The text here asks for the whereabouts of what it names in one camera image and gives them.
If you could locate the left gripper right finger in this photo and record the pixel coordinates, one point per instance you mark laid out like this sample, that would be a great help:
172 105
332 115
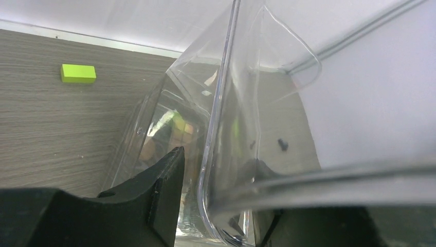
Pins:
375 203

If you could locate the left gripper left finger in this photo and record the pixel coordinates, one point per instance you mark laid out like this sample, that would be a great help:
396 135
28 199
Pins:
142 211

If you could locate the eyeshadow palette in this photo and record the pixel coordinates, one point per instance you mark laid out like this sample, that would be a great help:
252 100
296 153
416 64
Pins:
168 132

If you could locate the clear acrylic drawer organizer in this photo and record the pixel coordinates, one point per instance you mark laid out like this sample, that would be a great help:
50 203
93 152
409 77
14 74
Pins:
340 86

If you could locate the small black puff stand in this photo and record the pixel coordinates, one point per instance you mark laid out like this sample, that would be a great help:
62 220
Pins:
283 145

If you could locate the green rectangular block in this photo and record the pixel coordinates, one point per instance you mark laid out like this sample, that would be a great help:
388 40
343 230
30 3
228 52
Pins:
72 73

